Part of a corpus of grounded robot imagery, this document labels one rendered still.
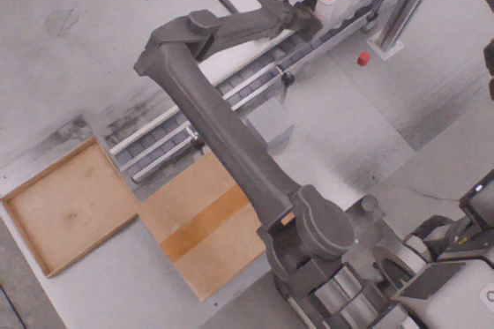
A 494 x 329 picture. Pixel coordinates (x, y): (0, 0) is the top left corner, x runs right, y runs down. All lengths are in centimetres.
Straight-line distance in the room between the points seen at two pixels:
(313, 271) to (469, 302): 18
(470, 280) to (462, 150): 182
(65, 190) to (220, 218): 55
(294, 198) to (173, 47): 29
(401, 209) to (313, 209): 163
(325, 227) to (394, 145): 79
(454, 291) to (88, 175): 101
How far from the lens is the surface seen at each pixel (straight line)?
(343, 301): 56
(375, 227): 188
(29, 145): 141
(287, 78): 118
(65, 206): 132
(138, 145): 124
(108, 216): 127
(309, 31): 122
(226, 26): 83
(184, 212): 93
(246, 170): 59
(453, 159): 233
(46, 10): 159
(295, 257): 58
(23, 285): 227
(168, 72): 65
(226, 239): 92
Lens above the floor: 203
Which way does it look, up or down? 73 degrees down
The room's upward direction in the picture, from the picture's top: 2 degrees clockwise
